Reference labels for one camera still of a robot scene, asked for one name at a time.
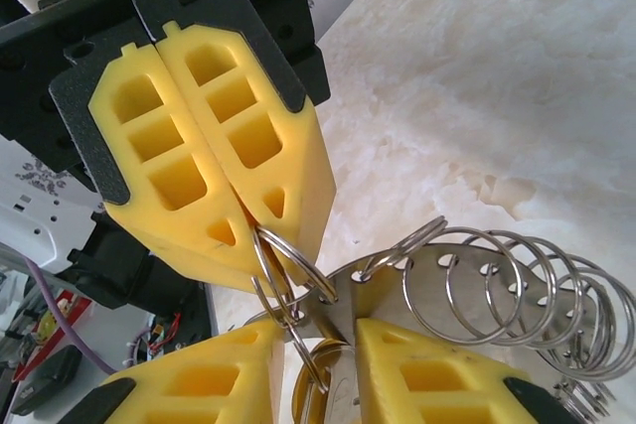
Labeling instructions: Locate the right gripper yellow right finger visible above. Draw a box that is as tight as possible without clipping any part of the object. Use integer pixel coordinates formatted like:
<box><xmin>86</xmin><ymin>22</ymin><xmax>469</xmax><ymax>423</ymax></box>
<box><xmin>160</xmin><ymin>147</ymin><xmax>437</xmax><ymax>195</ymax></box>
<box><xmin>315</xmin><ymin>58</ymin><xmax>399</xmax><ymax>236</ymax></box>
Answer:
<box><xmin>355</xmin><ymin>317</ymin><xmax>565</xmax><ymax>424</ymax></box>

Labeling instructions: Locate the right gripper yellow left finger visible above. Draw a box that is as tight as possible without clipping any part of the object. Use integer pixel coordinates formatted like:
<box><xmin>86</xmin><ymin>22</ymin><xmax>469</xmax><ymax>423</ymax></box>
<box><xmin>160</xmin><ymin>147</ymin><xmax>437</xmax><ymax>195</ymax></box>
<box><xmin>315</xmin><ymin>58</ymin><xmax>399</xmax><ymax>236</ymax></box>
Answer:
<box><xmin>81</xmin><ymin>318</ymin><xmax>285</xmax><ymax>424</ymax></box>

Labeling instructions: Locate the metal plate with key rings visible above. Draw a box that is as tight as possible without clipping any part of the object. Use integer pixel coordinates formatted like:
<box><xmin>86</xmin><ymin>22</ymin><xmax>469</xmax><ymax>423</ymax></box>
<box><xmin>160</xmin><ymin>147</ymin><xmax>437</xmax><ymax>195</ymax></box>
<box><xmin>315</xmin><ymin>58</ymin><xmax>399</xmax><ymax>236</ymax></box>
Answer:
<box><xmin>242</xmin><ymin>217</ymin><xmax>636</xmax><ymax>424</ymax></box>

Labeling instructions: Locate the black device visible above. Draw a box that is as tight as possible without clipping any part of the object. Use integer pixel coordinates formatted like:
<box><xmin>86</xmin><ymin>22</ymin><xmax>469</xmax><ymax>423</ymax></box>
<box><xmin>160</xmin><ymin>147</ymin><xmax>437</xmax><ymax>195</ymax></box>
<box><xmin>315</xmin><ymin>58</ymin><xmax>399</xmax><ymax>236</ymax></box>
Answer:
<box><xmin>12</xmin><ymin>347</ymin><xmax>83</xmax><ymax>416</ymax></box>

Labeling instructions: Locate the thin red wire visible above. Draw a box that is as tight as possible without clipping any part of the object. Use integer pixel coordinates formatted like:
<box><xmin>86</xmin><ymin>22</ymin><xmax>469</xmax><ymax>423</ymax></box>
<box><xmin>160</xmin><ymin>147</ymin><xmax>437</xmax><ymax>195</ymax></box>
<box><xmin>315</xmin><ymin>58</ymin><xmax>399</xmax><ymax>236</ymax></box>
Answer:
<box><xmin>146</xmin><ymin>312</ymin><xmax>186</xmax><ymax>347</ymax></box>

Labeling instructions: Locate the purple cable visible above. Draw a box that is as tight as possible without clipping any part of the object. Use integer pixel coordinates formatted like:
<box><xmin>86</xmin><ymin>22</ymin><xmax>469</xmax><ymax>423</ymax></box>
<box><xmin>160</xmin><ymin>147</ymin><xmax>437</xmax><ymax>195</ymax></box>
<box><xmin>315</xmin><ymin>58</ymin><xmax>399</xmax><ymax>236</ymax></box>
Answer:
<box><xmin>19</xmin><ymin>253</ymin><xmax>119</xmax><ymax>379</ymax></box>

